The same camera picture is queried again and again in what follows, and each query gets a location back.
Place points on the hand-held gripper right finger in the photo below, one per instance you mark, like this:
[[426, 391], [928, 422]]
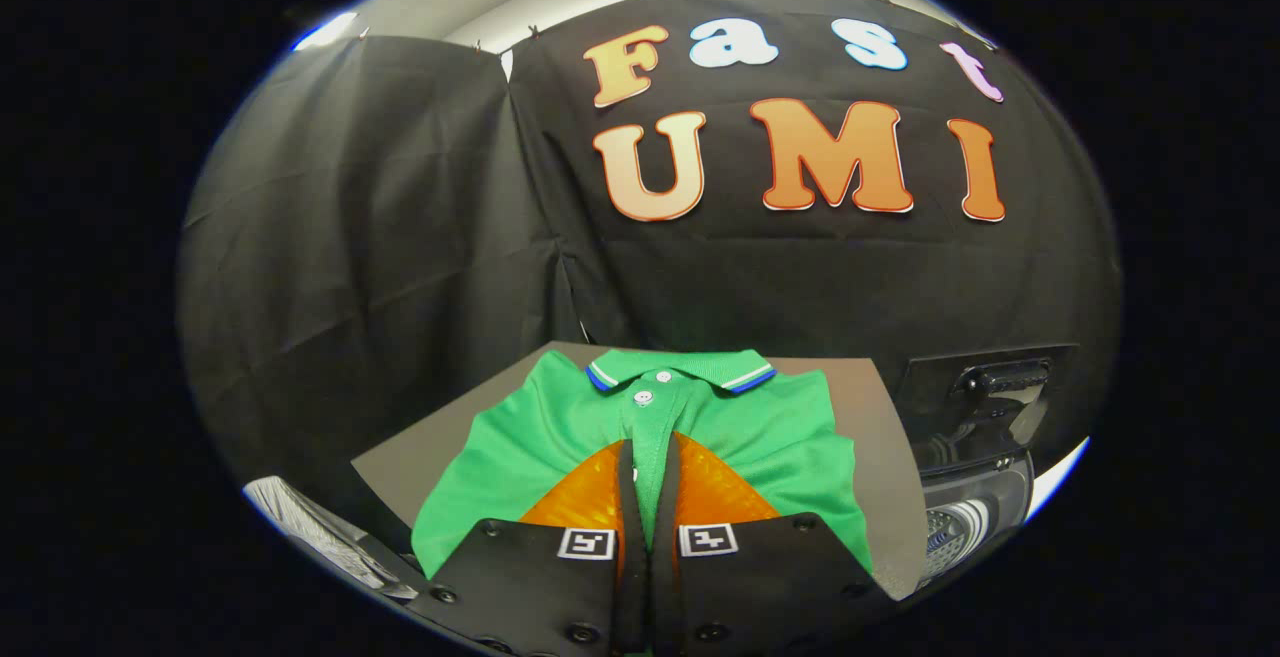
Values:
[[668, 577]]

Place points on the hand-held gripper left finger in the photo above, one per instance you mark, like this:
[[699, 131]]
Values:
[[630, 577]]

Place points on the green polo shirt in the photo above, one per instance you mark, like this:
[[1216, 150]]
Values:
[[560, 427]]

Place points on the grey side table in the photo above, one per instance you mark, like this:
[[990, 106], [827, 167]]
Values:
[[430, 457]]

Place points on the white ribbed object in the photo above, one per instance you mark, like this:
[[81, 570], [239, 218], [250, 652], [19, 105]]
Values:
[[320, 537]]

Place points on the black backdrop cloth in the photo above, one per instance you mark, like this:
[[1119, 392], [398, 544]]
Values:
[[400, 237]]

